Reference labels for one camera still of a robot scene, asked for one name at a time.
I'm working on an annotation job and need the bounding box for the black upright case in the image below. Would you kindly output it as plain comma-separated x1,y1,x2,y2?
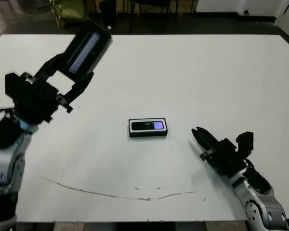
99,0,117,26

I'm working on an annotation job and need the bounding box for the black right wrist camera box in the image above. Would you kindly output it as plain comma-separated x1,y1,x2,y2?
235,131,254,156

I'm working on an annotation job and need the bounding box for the black box lid silver stripe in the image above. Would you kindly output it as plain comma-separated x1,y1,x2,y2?
66,16,113,82

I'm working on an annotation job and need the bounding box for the black phone-like camera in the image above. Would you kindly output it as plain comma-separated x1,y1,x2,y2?
131,121,165,131

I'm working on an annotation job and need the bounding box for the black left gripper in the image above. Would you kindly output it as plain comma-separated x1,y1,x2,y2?
13,53,94,125

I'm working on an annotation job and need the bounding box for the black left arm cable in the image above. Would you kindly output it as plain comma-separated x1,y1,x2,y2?
0,107,15,117

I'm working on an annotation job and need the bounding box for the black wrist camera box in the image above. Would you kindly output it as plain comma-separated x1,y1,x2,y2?
235,131,254,156
4,72,33,99

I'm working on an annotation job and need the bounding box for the black box base white inlay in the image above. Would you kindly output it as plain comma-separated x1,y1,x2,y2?
128,117,169,139

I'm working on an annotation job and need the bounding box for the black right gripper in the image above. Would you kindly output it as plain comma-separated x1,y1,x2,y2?
191,127,248,176

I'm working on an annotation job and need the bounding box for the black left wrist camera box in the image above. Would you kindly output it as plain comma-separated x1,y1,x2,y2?
4,72,33,99

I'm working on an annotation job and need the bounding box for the yellow-green plastic bag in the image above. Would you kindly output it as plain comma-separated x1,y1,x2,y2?
49,0,87,28

